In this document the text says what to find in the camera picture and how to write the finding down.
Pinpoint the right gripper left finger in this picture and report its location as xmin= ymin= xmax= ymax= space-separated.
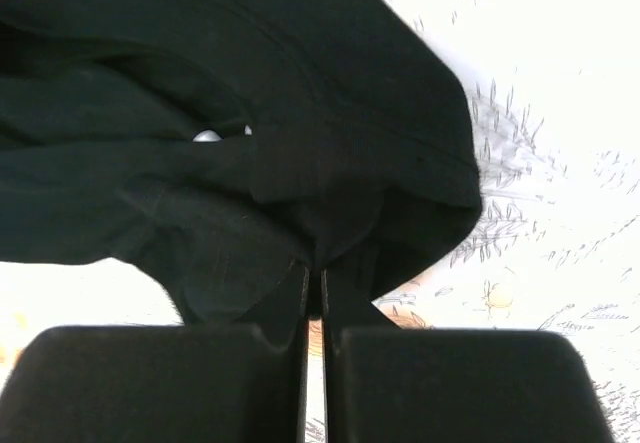
xmin=1 ymin=265 xmax=309 ymax=443

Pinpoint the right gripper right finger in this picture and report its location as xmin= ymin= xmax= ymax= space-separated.
xmin=321 ymin=269 xmax=612 ymax=443

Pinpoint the black t-shirt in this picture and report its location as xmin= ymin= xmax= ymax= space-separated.
xmin=1 ymin=0 xmax=483 ymax=324

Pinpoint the floral table mat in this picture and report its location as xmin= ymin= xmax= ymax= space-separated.
xmin=0 ymin=0 xmax=640 ymax=443

